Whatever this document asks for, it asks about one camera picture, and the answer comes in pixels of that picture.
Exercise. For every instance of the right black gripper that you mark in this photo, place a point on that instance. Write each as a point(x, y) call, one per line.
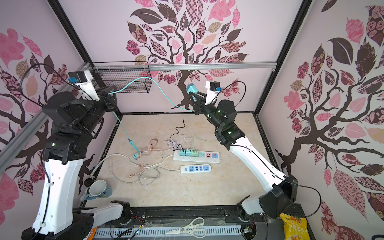
point(201, 107)

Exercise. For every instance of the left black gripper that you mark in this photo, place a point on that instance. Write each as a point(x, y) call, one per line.
point(110, 101)

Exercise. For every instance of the teal charger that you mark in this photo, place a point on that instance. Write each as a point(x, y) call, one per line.
point(192, 90)

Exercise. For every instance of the green charger plug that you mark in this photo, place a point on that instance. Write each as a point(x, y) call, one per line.
point(195, 153)

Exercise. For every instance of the long multicolour power strip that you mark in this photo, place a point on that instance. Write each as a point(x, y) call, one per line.
point(205, 157)

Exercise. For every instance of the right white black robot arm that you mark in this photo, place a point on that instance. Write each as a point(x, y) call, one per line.
point(280, 190)

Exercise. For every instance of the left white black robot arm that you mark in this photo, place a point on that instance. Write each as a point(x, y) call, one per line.
point(74, 123)

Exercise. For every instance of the small blue-socket power strip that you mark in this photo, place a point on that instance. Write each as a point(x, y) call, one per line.
point(195, 169)

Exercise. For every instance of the white mug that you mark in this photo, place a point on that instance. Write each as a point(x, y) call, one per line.
point(100, 189)

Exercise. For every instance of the red yellow snack packet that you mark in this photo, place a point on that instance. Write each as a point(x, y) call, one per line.
point(91, 234)

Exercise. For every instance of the yellow snack bag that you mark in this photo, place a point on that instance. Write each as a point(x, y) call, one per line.
point(295, 228)

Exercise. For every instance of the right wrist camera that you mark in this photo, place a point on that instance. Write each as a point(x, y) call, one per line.
point(213, 89)

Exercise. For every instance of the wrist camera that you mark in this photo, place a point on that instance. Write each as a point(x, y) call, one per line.
point(213, 89)
point(83, 80)

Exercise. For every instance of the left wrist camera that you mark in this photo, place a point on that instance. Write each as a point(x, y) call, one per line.
point(83, 80)

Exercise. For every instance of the black wire basket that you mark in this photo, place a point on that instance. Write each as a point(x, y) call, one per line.
point(129, 77)

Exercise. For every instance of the aluminium frame bar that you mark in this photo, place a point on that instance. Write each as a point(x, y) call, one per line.
point(10, 152)

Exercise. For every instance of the black mounting rail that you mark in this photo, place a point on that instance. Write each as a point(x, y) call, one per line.
point(228, 213)

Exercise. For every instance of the white handled scissors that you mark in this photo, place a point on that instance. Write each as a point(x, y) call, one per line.
point(195, 228)

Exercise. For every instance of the white slotted cable duct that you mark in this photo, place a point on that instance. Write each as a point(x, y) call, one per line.
point(152, 233)

